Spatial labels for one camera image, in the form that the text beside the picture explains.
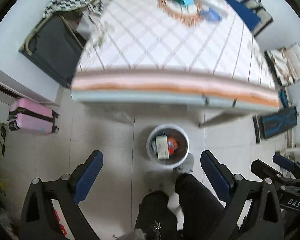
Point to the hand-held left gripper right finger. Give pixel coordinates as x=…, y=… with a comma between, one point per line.
x=215, y=176

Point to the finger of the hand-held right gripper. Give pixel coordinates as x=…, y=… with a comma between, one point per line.
x=265, y=168
x=283, y=162

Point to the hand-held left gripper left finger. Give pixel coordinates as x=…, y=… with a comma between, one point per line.
x=88, y=176

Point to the white round waste bin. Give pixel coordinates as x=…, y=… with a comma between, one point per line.
x=182, y=155

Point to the clear bag with orange contents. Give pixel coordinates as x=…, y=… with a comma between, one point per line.
x=173, y=145

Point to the green white medicine box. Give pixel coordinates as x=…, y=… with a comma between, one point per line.
x=162, y=147

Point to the silver blister pack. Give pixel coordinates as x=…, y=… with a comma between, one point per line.
x=154, y=146

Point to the person's dark trouser legs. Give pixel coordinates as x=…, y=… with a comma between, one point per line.
x=197, y=200

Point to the black blue patterned pad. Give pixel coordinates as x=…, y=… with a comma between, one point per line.
x=277, y=122

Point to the pink suitcase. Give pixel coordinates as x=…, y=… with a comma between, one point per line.
x=31, y=116

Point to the black chair with beige cloth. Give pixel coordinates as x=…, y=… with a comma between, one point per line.
x=287, y=63

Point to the dark open suitcase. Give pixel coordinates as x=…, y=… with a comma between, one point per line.
x=52, y=50

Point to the diamond patterned tablecloth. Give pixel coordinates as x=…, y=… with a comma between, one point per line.
x=165, y=55

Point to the blue cushion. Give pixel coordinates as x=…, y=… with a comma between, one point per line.
x=242, y=11

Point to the blue plastic blister tray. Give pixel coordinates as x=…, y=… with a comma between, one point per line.
x=211, y=14

